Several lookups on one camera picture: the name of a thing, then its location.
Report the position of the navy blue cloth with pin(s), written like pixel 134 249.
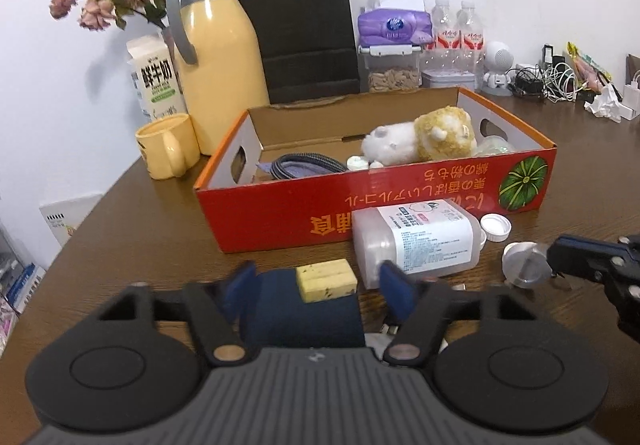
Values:
pixel 290 320

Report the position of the white yellow sheep plush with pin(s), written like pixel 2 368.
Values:
pixel 440 132

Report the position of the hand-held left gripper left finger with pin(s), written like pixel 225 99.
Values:
pixel 240 287

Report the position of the purple fabric pouch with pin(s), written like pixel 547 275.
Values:
pixel 295 170

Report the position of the yellow sponge block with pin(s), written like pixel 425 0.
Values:
pixel 325 282

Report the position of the round metal lid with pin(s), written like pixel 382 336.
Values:
pixel 525 265

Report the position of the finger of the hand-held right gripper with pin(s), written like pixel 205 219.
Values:
pixel 570 255

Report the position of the clear water bottle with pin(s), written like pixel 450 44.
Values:
pixel 472 40
pixel 444 37

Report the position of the black power adapter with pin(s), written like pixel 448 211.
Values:
pixel 550 55

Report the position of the white tin box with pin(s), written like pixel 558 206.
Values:
pixel 447 79

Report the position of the clear crumpled plastic bag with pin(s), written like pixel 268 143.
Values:
pixel 492 145

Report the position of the purple tissue pack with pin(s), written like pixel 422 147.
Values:
pixel 395 27

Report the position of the grey zipper pouch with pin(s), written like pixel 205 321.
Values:
pixel 310 159

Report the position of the yellow pink packet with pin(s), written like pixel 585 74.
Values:
pixel 590 67

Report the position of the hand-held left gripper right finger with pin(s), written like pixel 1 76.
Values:
pixel 397 290

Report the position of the white paper box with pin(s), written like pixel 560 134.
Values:
pixel 70 220

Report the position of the yellow thermos jug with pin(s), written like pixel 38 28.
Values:
pixel 220 75

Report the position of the white milk carton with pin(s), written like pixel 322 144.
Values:
pixel 155 85

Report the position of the blue and white packets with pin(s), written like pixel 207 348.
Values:
pixel 25 285

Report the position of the orange cardboard box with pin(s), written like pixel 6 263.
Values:
pixel 280 220

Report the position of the black paper bag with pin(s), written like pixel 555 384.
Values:
pixel 295 25

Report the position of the clear seed container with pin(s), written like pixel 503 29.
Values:
pixel 392 77

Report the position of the white robot speaker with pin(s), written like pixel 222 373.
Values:
pixel 499 57

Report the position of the crumpled white tissue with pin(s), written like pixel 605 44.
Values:
pixel 605 104

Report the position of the white charger plug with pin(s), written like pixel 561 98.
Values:
pixel 632 100

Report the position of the clear labelled plastic jar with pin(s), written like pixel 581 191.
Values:
pixel 430 235

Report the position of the yellow mug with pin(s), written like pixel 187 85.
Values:
pixel 165 145

